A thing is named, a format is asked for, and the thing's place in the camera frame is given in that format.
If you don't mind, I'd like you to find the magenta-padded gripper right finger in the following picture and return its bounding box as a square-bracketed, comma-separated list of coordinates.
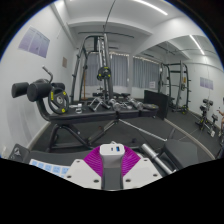
[121, 148, 164, 190]

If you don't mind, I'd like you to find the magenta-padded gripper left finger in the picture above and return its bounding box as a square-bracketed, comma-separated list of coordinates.
[63, 146, 104, 190]

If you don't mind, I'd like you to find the white charger block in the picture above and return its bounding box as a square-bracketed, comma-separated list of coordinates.
[99, 143, 126, 190]

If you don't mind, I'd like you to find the silver barbell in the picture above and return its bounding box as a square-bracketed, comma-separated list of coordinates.
[139, 142, 175, 176]

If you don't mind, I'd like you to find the black flat padded bench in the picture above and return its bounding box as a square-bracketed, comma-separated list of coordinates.
[8, 138, 168, 178]

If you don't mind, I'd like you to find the thin steel bar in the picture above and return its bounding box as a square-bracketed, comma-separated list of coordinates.
[117, 119, 167, 142]

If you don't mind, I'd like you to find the black seat pad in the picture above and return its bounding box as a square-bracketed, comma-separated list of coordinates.
[159, 138, 200, 170]

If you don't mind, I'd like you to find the black bench with leg rollers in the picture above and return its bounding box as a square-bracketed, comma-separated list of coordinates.
[11, 77, 161, 153]

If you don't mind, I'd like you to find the chrome dumbbell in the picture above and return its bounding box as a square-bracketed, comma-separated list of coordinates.
[107, 97, 127, 113]
[127, 97, 145, 111]

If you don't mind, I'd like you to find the black yellow-marked weight plate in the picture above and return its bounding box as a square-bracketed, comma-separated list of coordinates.
[96, 66, 111, 81]
[47, 86, 71, 116]

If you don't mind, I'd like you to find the black exercise machine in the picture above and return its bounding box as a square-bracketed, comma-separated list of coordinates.
[195, 98, 221, 136]

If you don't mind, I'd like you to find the grey window curtain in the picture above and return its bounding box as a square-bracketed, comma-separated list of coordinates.
[84, 52, 130, 89]
[132, 56, 161, 90]

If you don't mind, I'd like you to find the person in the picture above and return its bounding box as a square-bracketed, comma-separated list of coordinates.
[218, 97, 224, 130]

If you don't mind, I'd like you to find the black power rack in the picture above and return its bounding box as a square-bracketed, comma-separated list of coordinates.
[159, 60, 192, 115]

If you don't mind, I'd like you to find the short ceiling light strip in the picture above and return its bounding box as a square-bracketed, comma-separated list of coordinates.
[188, 33, 206, 56]

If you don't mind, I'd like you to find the long ceiling light strip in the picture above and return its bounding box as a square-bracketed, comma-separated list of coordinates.
[132, 0, 170, 17]

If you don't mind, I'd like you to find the metal triangle cable handle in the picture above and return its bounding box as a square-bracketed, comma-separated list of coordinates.
[87, 96, 111, 113]

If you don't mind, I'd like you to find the small purple wall poster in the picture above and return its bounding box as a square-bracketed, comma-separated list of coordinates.
[199, 76, 215, 91]

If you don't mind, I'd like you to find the brown wall plaque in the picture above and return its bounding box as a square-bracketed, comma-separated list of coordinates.
[61, 56, 69, 70]

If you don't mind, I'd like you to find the grey cable weight machine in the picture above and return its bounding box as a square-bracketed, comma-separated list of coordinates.
[68, 32, 116, 103]

